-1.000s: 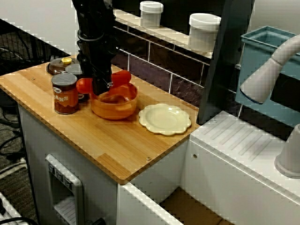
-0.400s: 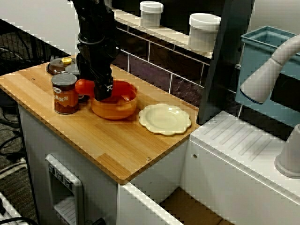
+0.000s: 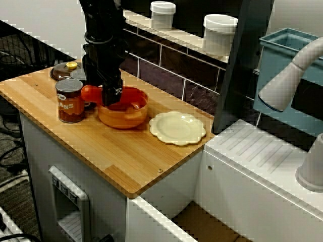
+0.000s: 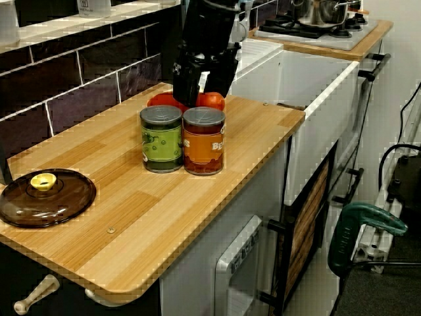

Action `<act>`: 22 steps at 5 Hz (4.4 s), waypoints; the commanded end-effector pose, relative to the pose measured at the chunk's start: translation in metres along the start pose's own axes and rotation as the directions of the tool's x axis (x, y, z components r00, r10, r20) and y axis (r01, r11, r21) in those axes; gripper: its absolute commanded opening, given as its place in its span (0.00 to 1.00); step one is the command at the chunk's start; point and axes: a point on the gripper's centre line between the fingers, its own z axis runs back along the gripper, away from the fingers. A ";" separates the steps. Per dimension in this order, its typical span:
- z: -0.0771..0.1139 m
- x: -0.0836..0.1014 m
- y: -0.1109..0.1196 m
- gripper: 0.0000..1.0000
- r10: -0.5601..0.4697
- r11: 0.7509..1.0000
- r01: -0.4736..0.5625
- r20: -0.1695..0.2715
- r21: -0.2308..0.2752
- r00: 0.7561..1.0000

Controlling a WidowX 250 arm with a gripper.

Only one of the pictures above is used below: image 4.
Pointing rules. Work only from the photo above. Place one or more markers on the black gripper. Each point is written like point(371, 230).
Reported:
point(210, 52)

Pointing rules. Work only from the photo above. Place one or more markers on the red orange plastic bowl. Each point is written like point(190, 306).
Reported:
point(215, 100)

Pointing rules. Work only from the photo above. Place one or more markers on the orange beans can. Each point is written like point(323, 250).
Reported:
point(204, 148)

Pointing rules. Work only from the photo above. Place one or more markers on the green peas can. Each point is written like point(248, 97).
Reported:
point(161, 145)

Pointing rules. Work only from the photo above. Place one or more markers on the toy stove top with burners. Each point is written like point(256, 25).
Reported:
point(329, 39)

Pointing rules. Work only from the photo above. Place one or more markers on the small white lidded canister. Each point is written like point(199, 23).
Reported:
point(95, 8)

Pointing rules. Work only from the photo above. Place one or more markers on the steel cooking pot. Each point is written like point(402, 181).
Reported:
point(319, 13)

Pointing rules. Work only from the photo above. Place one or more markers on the dark tiled backsplash panel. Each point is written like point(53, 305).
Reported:
point(65, 82)

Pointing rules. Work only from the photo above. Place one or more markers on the brown lid with yellow knob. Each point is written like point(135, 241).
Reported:
point(65, 200)

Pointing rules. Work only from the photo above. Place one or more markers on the green power tool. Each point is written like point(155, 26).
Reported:
point(345, 237)

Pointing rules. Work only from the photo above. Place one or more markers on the white toy appliance door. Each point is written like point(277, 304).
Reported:
point(243, 289)

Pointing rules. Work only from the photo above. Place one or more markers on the dark grey upright post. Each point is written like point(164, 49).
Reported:
point(169, 49)

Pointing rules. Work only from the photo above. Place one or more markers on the aluminium frame rail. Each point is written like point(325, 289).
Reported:
point(365, 253)

